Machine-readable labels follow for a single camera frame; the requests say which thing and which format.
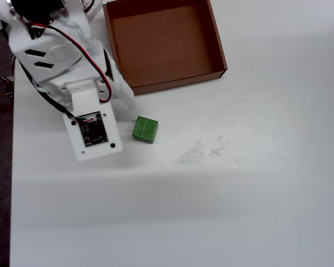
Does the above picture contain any dark table clamp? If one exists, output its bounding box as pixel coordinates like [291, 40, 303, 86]
[0, 75, 15, 104]

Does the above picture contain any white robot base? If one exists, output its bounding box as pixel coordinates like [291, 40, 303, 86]
[80, 0, 104, 20]

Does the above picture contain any green cube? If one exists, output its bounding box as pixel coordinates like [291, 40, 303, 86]
[132, 116, 159, 145]

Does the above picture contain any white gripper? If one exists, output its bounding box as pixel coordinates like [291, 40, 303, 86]
[33, 40, 136, 112]

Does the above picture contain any brown cardboard box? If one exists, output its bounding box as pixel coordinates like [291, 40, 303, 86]
[102, 0, 228, 96]

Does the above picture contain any red black white servo cable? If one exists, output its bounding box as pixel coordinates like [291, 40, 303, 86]
[27, 23, 114, 103]

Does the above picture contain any black camera cable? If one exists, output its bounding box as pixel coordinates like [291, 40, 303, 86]
[16, 58, 83, 121]

